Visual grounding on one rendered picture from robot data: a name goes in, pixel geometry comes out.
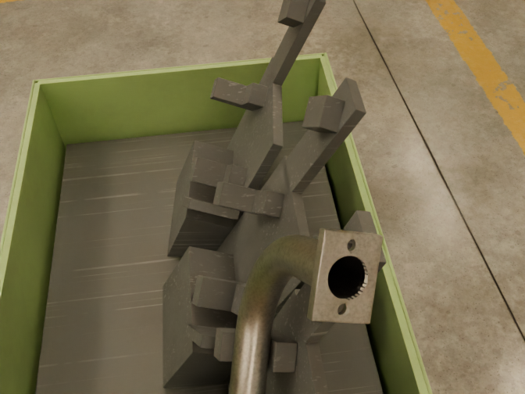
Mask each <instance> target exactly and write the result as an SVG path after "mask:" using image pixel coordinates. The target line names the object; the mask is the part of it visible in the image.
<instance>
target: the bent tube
mask: <svg viewBox="0 0 525 394"><path fill-rule="evenodd" d="M350 240H352V247H351V248H347V244H348V242H349V241H350ZM382 241H383V236H382V235H378V234H372V233H365V232H357V231H343V230H336V229H329V228H320V232H319V237H318V240H316V239H314V238H310V237H309V236H305V235H286V236H284V237H282V238H279V239H277V240H276V241H274V242H272V243H271V244H270V245H269V246H268V247H266V249H265V250H264V251H263V252H262V253H261V255H260V256H259V258H258V259H257V260H256V262H255V264H254V266H253V268H252V270H251V273H250V275H249V276H248V280H247V282H246V285H245V289H244V291H243V295H242V298H241V304H240V307H239V311H238V316H237V324H236V331H235V337H234V351H233V358H232V366H231V373H230V387H229V394H265V391H266V377H267V369H268V362H269V354H270V340H271V334H272V328H273V320H274V316H275V313H276V309H277V304H278V302H279V300H280V296H281V294H282V292H283V290H284V288H285V286H286V284H287V283H288V282H289V280H290V279H291V278H292V277H293V276H294V277H295V278H297V279H299V280H301V281H303V282H305V283H306V284H308V285H310V286H311V292H310V297H309V308H308V313H307V318H308V319H310V320H311V321H319V322H335V323H352V324H370V320H371V315H372V309H373V299H374V294H375V288H376V283H377V273H378V267H379V262H380V252H381V246H382ZM341 304H343V305H344V307H343V310H342V311H341V312H340V313H338V307H339V306H340V305H341Z"/></svg>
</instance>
